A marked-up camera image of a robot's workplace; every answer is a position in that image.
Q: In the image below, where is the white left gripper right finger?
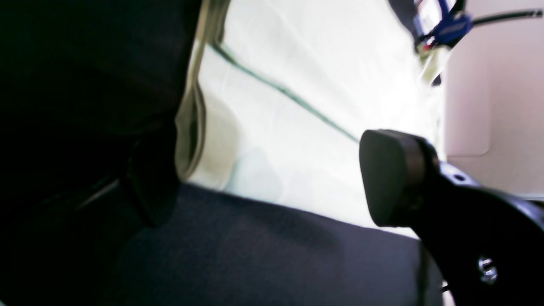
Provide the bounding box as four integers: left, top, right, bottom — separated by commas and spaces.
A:
359, 130, 544, 306

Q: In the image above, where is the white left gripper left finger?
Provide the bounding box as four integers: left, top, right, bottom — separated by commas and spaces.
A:
1, 0, 202, 306

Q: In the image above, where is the light green T-shirt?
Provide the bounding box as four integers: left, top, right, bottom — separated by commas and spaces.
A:
175, 0, 446, 228

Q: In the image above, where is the white box left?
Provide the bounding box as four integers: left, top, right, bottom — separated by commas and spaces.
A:
443, 19, 544, 200

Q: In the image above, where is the black table cloth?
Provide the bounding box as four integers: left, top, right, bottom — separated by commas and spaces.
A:
99, 184, 443, 306

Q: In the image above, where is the red black clamp bottom edge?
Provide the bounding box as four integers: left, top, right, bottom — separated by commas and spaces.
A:
412, 0, 544, 85

